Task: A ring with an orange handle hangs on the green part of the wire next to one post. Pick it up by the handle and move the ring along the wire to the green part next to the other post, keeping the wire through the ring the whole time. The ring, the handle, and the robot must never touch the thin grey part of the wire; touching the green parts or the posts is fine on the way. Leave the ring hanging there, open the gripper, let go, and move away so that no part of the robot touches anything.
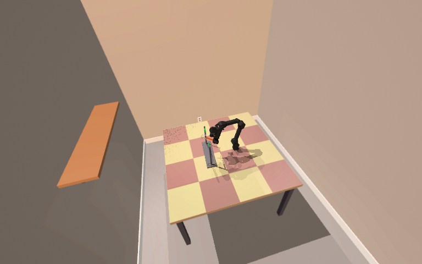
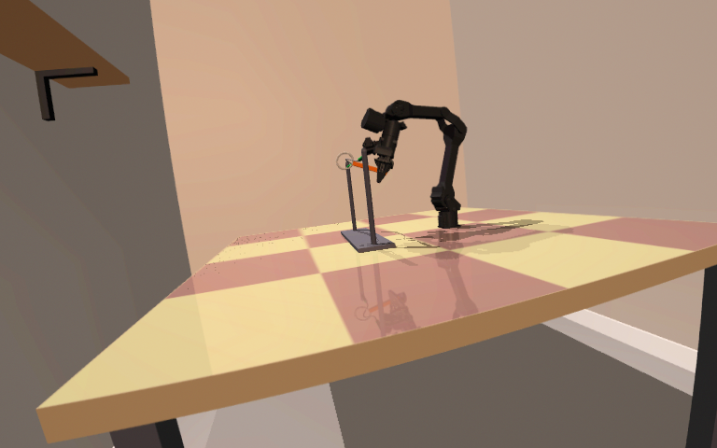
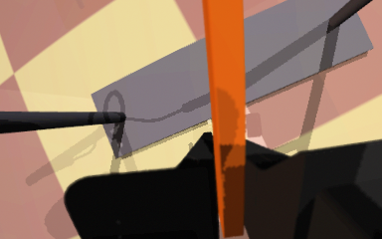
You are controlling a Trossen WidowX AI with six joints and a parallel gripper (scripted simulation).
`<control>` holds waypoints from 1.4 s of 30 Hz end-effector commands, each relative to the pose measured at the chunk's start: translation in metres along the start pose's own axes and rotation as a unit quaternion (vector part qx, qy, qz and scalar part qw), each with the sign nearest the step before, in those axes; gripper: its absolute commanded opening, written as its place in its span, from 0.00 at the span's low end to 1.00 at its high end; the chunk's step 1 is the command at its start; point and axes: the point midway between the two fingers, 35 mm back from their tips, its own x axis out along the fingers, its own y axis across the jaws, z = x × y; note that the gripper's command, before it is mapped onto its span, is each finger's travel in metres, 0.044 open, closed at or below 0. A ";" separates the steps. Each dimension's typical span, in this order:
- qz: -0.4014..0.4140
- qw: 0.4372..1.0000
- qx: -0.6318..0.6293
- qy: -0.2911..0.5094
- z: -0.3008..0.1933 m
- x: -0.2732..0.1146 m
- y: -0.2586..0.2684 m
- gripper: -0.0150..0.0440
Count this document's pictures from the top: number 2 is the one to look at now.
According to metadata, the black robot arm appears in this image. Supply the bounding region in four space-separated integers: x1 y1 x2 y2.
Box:
361 100 468 229

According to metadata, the orange handle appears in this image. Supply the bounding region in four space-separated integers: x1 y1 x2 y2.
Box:
336 152 377 173

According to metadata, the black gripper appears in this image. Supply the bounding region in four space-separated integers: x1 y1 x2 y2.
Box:
373 135 398 183

